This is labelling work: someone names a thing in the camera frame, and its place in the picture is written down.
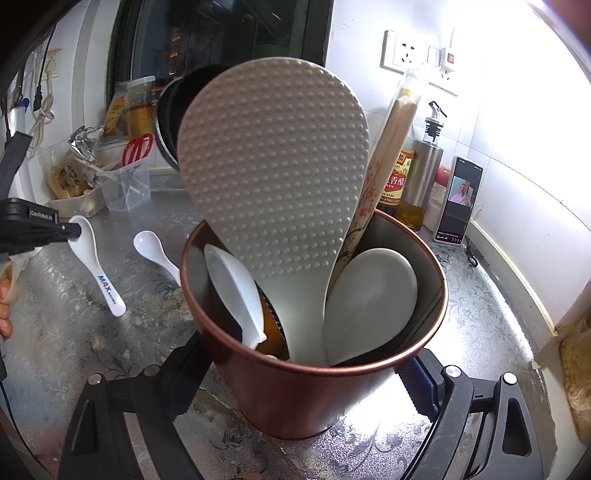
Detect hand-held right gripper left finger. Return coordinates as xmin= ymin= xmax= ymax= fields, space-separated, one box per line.
xmin=58 ymin=330 xmax=218 ymax=480

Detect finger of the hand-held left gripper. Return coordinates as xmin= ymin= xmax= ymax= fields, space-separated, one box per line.
xmin=45 ymin=222 xmax=84 ymax=244

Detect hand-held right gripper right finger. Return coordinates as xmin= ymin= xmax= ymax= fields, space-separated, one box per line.
xmin=398 ymin=348 xmax=544 ymax=480

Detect white printed ceramic spoon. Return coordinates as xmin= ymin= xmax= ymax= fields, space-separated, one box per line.
xmin=68 ymin=215 xmax=127 ymax=318

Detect white plain ceramic spoon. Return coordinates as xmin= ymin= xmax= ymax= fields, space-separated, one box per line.
xmin=133 ymin=231 xmax=184 ymax=288

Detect white smooth rice spoon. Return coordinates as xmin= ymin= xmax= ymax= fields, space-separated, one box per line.
xmin=322 ymin=248 xmax=419 ymax=367

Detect red copper utensil cup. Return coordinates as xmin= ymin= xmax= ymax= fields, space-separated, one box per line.
xmin=180 ymin=208 xmax=449 ymax=440

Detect white plastic spoon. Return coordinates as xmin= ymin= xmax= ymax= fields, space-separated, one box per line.
xmin=203 ymin=244 xmax=267 ymax=350

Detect orange-handled serrated peeler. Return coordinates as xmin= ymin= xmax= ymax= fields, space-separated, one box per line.
xmin=255 ymin=293 xmax=291 ymax=362

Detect white dotted rice paddle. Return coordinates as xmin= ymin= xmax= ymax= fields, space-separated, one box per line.
xmin=177 ymin=56 xmax=371 ymax=366

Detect person's left hand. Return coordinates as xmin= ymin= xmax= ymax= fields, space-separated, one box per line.
xmin=0 ymin=264 xmax=22 ymax=341

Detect white plastic tray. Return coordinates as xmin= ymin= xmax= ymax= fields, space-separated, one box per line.
xmin=46 ymin=182 xmax=110 ymax=218

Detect yellow snack packet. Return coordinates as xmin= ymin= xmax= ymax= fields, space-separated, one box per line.
xmin=48 ymin=164 xmax=89 ymax=199

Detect clear plastic container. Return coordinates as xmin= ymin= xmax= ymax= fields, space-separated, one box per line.
xmin=99 ymin=159 xmax=153 ymax=213

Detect crumpled foil packet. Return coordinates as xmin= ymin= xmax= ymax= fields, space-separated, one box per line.
xmin=68 ymin=124 xmax=105 ymax=160

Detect yellow-labelled packet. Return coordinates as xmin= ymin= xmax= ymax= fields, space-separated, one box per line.
xmin=104 ymin=83 xmax=128 ymax=137

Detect yellow-filled plastic jar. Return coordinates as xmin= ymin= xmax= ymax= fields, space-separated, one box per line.
xmin=126 ymin=76 xmax=158 ymax=140

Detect dried noodle packet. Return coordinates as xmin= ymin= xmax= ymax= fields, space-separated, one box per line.
xmin=558 ymin=323 xmax=591 ymax=428

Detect smartphone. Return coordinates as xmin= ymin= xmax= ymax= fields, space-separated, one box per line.
xmin=433 ymin=156 xmax=485 ymax=246

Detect oil bottle with yellow label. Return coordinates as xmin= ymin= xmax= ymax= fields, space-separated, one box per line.
xmin=379 ymin=150 xmax=417 ymax=218

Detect steel oil dispenser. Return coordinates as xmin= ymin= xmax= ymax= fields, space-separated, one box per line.
xmin=396 ymin=102 xmax=447 ymax=232

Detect chopsticks in floral sleeve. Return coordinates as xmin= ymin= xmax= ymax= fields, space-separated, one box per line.
xmin=333 ymin=65 xmax=428 ymax=278

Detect dark window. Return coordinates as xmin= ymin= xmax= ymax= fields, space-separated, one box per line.
xmin=108 ymin=0 xmax=334 ymax=153

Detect white switched plug adapter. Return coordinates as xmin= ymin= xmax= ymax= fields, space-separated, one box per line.
xmin=427 ymin=44 xmax=465 ymax=98

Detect white cord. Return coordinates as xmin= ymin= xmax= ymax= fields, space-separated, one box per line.
xmin=28 ymin=95 xmax=54 ymax=153

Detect red-handled scissors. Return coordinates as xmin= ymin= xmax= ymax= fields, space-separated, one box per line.
xmin=122 ymin=133 xmax=156 ymax=184

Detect black cable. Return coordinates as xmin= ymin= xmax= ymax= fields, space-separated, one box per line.
xmin=463 ymin=234 xmax=482 ymax=269

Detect white wall socket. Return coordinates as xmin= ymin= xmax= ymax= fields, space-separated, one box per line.
xmin=381 ymin=30 xmax=430 ymax=75

